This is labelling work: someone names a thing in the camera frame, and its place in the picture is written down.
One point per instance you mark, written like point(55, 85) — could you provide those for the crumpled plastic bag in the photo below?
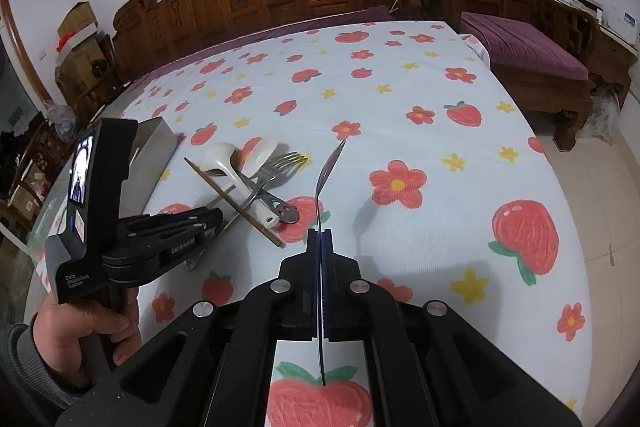
point(61, 119)

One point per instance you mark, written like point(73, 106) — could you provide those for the metal spoon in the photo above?
point(330, 167)

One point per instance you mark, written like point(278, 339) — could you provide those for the purple armchair cushion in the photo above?
point(525, 47)

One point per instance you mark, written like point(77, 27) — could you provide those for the strawberry flower print tablecloth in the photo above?
point(425, 72)

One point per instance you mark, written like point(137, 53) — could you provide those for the clear plastic bag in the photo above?
point(600, 114)

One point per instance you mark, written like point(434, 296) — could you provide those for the person's left hand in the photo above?
point(65, 337)

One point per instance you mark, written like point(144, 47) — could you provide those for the metal fork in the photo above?
point(295, 167)
point(287, 158)

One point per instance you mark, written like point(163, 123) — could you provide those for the glass door with wooden frame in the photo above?
point(15, 72)

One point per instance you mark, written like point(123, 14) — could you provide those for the grey sleeved left forearm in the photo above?
point(25, 367)

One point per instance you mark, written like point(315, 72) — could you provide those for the small cardboard box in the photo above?
point(77, 19)

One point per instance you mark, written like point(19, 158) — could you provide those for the brown wooden chopstick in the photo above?
point(220, 182)
point(260, 227)

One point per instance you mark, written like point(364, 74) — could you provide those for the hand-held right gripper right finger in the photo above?
point(326, 287)

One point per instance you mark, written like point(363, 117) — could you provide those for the rectangular metal tin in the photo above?
point(155, 147)

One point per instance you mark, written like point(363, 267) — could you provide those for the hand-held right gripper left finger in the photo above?
point(300, 297)

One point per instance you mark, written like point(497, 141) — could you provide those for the small wooden chair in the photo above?
point(35, 167)

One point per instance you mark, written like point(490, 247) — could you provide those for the white flat box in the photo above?
point(82, 38)

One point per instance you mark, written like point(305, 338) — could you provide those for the large cardboard box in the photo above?
point(80, 77)

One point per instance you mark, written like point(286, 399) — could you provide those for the stack of papers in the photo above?
point(586, 1)

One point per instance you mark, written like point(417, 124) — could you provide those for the red ornament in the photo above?
point(64, 44)

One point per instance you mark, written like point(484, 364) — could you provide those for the wooden side table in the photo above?
point(612, 62)

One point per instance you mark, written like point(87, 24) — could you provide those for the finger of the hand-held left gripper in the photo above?
point(165, 254)
point(170, 221)

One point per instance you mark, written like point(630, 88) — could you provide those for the white ceramic spoon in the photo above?
point(222, 157)
point(262, 149)

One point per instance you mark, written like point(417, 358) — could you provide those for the white box with blue print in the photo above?
point(620, 24)

